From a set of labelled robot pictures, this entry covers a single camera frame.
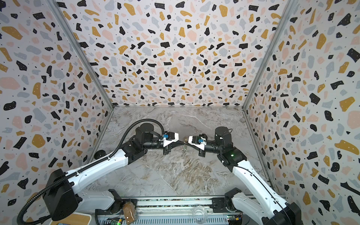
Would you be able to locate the clear glass jar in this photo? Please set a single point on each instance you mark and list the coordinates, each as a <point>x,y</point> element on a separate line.
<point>200,214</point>

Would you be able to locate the brown circuit box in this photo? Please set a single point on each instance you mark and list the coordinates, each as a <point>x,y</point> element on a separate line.
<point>130,213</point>

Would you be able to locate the wooden board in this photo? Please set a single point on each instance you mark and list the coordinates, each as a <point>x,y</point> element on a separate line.
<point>74,219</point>

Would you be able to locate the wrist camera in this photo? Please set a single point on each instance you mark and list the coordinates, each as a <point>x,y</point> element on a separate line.
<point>198,142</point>
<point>170,137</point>

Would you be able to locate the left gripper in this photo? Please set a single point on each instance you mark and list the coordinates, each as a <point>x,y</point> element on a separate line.
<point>168,149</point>

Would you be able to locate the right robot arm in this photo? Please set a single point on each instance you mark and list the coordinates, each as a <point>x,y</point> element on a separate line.
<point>268,207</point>

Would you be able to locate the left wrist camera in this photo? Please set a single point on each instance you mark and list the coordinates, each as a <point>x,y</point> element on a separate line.
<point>170,137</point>

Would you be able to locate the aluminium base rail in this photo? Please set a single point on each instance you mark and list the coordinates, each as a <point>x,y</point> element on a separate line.
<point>177,210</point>

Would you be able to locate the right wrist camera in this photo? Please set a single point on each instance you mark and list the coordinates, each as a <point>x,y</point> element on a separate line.
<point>198,142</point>

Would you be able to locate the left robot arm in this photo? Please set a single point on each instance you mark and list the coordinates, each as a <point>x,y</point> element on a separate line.
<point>64,199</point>

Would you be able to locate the black round lens cap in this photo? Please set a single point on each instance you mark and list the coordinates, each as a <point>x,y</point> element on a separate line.
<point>99,154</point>

